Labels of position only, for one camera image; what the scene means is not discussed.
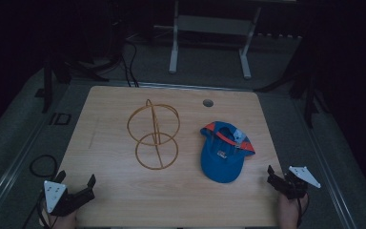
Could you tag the grey table grommet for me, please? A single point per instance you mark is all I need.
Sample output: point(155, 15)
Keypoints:
point(208, 103)

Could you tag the person's right hand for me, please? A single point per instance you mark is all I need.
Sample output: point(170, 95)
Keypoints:
point(289, 213)

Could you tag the blue cap with orange trim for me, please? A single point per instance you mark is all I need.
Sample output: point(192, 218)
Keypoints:
point(224, 156)

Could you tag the white metal table frame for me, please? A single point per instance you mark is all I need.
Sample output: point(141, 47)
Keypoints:
point(214, 25)

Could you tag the person's left hand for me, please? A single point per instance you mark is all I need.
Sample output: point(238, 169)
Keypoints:
point(62, 221)

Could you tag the black tripod stand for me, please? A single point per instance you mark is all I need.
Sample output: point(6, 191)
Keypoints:
point(62, 71)
point(305, 82)

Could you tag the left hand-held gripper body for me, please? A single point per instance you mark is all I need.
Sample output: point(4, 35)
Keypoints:
point(64, 201)

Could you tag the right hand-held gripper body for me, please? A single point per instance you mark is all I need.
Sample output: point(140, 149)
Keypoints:
point(294, 186)

